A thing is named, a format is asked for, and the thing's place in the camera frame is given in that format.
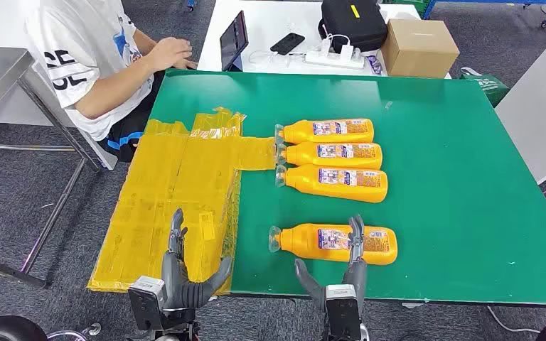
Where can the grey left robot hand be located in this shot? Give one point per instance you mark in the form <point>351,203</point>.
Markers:
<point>174,287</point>

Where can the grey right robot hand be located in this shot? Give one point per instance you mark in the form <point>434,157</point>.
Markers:
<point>357,277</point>

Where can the orange detergent bottle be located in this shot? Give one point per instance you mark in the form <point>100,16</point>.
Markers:
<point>301,132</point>
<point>310,184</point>
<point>301,155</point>
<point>301,242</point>

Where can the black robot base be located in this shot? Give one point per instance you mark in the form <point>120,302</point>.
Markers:
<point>4,329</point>

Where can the yellow taped cardboard mat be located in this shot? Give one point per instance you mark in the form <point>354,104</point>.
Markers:
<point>160,188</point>

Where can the purple snack packet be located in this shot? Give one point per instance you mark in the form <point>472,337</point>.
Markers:
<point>374,65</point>

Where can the white power strip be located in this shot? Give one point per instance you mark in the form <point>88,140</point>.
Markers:
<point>334,61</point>

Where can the white charger plug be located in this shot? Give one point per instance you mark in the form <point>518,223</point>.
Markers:
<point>325,47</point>
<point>346,52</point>

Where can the green shopping bag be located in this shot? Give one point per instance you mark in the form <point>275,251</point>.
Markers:
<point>487,87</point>

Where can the brown cardboard box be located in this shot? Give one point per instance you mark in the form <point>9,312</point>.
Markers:
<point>419,49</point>

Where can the black smartphone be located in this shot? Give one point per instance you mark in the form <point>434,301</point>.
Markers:
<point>287,43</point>

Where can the black tablet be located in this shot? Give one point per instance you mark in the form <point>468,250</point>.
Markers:
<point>233,42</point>

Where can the black zippered bag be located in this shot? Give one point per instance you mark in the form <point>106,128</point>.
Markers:
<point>353,23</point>

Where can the person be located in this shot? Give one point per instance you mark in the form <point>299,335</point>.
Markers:
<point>80,47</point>

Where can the white table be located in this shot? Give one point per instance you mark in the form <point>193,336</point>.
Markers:
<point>263,19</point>

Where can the blue metal rack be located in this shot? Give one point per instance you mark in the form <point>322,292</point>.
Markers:
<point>429,9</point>

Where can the blue cart leg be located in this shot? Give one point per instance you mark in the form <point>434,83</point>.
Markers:
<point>191,4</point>

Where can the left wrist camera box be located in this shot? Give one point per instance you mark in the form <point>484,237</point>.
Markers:
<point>146,306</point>

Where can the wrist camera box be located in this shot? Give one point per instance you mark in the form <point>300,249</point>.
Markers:
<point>146,306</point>
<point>343,315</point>

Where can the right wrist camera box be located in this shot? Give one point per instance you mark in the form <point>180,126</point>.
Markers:
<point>343,315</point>

